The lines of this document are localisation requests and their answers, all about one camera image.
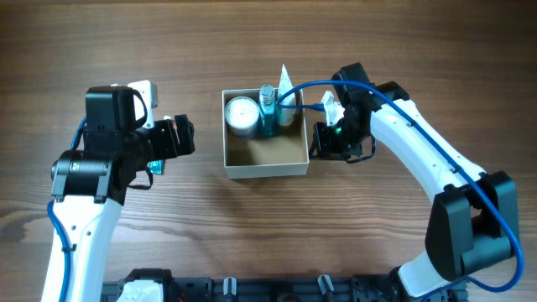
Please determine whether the teal mouthwash bottle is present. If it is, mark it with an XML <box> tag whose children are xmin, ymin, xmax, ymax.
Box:
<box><xmin>258</xmin><ymin>85</ymin><xmax>276</xmax><ymax>138</ymax></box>

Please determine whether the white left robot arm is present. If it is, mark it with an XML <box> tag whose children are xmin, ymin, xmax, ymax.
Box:
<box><xmin>41</xmin><ymin>86</ymin><xmax>195</xmax><ymax>301</ymax></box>

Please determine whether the white cardboard box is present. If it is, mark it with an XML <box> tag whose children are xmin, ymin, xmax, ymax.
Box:
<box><xmin>222</xmin><ymin>88</ymin><xmax>310</xmax><ymax>179</ymax></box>

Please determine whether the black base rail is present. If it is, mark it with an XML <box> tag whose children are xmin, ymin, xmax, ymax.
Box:
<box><xmin>100</xmin><ymin>268</ymin><xmax>467</xmax><ymax>302</ymax></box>

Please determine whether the white round jar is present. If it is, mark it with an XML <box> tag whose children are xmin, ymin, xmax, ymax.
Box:
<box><xmin>224</xmin><ymin>96</ymin><xmax>259</xmax><ymax>139</ymax></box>

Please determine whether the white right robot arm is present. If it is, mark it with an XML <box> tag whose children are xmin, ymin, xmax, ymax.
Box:
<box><xmin>309</xmin><ymin>63</ymin><xmax>524</xmax><ymax>301</ymax></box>

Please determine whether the white lotion tube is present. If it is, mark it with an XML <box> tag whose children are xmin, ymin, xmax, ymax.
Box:
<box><xmin>276</xmin><ymin>65</ymin><xmax>296</xmax><ymax>127</ymax></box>

